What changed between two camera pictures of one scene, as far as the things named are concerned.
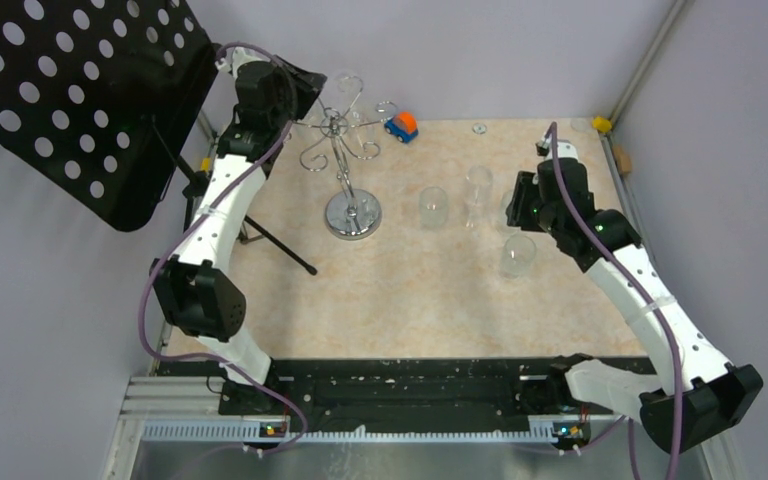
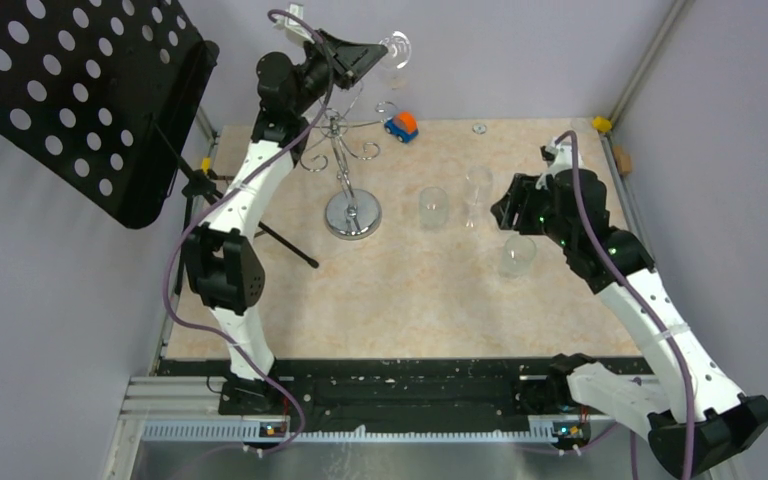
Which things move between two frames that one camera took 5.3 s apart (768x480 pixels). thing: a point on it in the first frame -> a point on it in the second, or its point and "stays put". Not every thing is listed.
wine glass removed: [433, 208] stays put
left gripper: [306, 83] -> [358, 56]
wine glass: [518, 254] stays put
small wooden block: [623, 158] stays put
